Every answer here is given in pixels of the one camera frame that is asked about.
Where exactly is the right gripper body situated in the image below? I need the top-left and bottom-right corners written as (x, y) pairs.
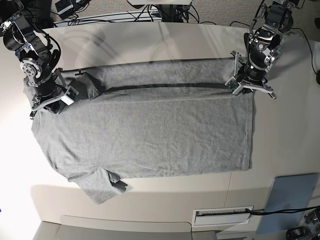
top-left (32, 74), bottom-right (68, 110)

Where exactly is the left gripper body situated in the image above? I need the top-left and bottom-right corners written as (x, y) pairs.
top-left (237, 58), bottom-right (268, 86)

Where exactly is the grey T-shirt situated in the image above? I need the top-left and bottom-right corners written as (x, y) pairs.
top-left (31, 58), bottom-right (254, 204)

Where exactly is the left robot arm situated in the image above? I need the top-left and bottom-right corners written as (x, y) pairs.
top-left (225, 0), bottom-right (300, 99)

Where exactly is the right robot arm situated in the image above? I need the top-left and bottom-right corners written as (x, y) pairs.
top-left (0, 12), bottom-right (75, 119)

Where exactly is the black box device top left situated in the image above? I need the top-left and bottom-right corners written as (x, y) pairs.
top-left (55, 0), bottom-right (74, 20)

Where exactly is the blue-grey flat panel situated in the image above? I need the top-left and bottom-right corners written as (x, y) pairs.
top-left (256, 172), bottom-right (318, 235)

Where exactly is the black device bottom right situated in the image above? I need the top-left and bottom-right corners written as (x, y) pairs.
top-left (285, 226), bottom-right (310, 240)

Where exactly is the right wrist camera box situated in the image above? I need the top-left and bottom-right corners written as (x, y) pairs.
top-left (60, 86), bottom-right (79, 106)

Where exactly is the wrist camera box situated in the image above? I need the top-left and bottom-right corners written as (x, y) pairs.
top-left (224, 76), bottom-right (243, 96)
top-left (60, 86), bottom-right (79, 106)

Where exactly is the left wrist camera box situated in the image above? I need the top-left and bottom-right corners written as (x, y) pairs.
top-left (224, 76), bottom-right (243, 96)

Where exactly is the black cable at right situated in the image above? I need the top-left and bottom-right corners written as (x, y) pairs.
top-left (229, 20), bottom-right (320, 76)

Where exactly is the black cable over panel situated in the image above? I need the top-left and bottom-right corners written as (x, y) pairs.
top-left (246, 206), bottom-right (320, 216)

